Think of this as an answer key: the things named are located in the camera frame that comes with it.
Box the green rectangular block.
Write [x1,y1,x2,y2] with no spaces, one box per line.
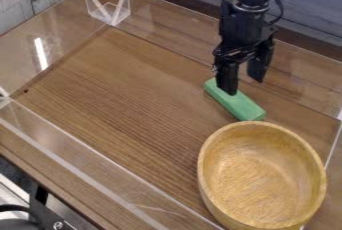
[204,78,266,121]

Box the black metal table bracket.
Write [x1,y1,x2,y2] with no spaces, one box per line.
[30,186,77,230]

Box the clear acrylic tray wall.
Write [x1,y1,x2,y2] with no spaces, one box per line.
[0,88,224,230]

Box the brown wooden bowl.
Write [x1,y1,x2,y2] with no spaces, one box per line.
[197,121,328,230]

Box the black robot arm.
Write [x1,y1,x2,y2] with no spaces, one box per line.
[213,0,285,96]

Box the black cable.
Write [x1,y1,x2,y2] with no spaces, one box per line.
[0,203,38,230]

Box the clear acrylic corner bracket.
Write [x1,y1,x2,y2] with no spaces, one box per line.
[86,0,131,26]

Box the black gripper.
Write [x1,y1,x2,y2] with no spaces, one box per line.
[213,0,277,96]

